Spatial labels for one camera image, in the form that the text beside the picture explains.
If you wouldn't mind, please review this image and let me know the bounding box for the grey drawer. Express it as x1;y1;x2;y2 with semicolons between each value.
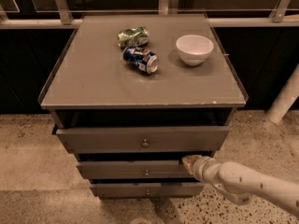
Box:
77;161;192;180
91;182;203;199
56;126;229;154

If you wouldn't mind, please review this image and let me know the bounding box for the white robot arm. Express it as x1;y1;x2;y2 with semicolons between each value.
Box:
182;155;299;217

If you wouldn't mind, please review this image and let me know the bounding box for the grey bottom drawer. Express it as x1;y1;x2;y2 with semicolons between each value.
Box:
91;182;203;199

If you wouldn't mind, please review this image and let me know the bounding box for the grey drawer cabinet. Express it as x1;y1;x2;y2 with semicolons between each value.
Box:
37;13;249;200

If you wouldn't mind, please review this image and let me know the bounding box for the grey top drawer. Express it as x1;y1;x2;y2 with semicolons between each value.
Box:
56;126;229;154

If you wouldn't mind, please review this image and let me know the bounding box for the white diagonal pole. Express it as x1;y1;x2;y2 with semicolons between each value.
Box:
266;64;299;123

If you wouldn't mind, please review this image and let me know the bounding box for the crushed blue soda can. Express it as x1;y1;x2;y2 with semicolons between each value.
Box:
122;46;159;75

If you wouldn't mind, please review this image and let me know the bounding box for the white ceramic bowl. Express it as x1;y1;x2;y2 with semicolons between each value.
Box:
176;35;214;66

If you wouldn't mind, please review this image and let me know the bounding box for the crushed green soda can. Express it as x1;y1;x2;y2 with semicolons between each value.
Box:
117;27;150;49

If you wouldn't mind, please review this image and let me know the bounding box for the metal railing frame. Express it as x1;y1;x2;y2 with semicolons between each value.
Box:
0;0;299;29

